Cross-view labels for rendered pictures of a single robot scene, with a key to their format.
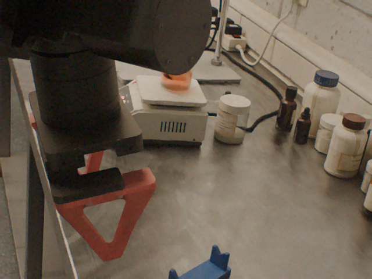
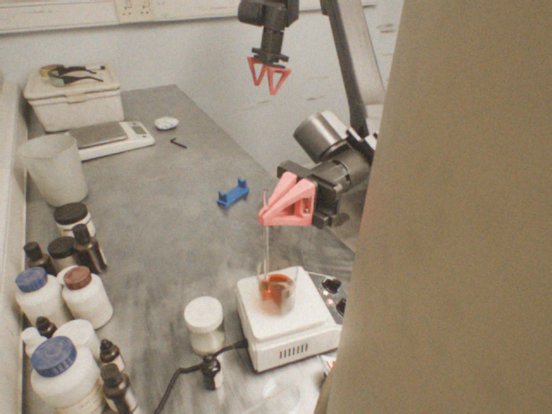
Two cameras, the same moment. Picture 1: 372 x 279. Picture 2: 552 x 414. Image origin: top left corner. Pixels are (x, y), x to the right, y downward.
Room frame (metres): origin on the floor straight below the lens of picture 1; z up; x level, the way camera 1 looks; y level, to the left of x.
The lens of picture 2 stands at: (1.42, 0.00, 1.29)
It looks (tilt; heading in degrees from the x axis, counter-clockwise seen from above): 36 degrees down; 176
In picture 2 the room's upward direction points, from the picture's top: straight up
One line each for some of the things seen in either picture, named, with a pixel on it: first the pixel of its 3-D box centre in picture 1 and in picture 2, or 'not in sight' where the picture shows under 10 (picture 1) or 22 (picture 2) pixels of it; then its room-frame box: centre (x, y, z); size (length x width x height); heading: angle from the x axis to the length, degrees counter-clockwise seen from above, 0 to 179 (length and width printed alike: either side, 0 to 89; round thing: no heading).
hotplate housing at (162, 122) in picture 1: (153, 111); (294, 313); (1.04, 0.07, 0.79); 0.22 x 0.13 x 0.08; 104
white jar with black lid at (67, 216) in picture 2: not in sight; (75, 223); (0.75, -0.39, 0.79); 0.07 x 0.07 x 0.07
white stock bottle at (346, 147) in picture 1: (347, 145); (86, 297); (0.98, -0.28, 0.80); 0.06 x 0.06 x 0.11
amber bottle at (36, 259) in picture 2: not in sight; (40, 264); (0.89, -0.40, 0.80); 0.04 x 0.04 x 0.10
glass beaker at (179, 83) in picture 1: (178, 67); (275, 287); (1.05, 0.04, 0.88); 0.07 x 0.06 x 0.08; 119
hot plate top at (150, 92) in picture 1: (170, 90); (280, 299); (1.04, 0.05, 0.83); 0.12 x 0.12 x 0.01; 14
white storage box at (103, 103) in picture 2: not in sight; (78, 94); (-0.05, -0.65, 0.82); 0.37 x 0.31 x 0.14; 21
